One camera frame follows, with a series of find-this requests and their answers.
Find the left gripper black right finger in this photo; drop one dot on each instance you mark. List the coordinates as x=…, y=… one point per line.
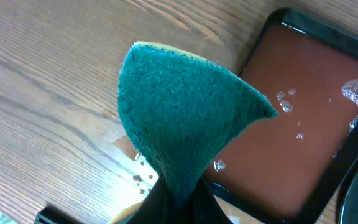
x=204, y=207

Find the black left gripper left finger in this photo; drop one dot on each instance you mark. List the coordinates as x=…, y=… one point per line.
x=157, y=208

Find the green yellow sponge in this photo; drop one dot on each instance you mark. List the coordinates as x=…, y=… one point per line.
x=179, y=110

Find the rectangular red-brown tray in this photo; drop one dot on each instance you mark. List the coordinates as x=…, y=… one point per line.
x=286, y=169

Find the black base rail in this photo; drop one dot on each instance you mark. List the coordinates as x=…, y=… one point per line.
x=51, y=215

